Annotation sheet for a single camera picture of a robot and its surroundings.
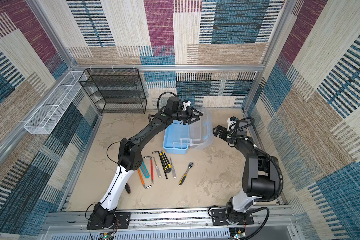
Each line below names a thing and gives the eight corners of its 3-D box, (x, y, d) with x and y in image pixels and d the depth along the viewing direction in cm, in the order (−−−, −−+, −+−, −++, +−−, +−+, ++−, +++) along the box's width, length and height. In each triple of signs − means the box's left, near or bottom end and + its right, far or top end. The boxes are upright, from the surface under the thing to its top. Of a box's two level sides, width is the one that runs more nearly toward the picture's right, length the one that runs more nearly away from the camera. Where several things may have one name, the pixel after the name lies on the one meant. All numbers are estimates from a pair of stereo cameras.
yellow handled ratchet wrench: (177, 183, 87) (177, 182, 85) (189, 162, 95) (189, 161, 93) (181, 185, 86) (181, 184, 84) (193, 164, 94) (193, 163, 92)
